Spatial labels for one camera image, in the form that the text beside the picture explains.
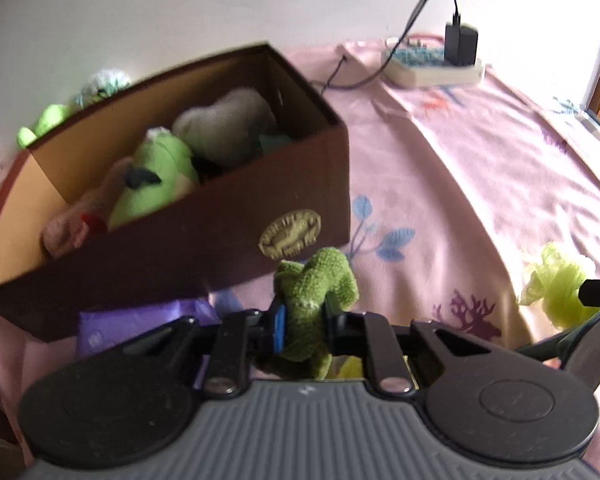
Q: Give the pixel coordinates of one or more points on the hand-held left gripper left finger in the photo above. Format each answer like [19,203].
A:
[279,327]

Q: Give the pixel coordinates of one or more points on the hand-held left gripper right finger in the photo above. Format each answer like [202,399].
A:
[341,331]

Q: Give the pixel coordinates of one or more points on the lime green mesh sponge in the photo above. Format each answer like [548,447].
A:
[555,285]

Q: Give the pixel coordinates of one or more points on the dark green towel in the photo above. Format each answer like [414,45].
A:
[310,280]

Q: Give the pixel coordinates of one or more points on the brown cardboard box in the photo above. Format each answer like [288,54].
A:
[180,245]

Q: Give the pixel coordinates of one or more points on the green round plush toy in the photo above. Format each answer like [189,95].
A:
[155,180]

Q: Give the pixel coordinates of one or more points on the grey white plush toy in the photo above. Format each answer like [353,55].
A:
[220,125]

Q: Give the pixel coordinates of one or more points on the mauve plush toy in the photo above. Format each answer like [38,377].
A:
[65,232]

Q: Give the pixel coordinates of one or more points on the purple plastic pack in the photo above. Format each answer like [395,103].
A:
[130,322]

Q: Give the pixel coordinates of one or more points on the pink floral bedsheet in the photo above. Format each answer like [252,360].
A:
[455,170]

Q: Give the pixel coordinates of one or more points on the white power strip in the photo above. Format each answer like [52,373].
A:
[430,71]

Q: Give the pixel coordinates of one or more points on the black power adapter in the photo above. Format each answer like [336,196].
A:
[461,45]

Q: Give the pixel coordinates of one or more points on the white panda plush toy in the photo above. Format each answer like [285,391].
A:
[102,85]

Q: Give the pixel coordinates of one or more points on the lime green plush toy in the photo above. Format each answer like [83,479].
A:
[45,120]

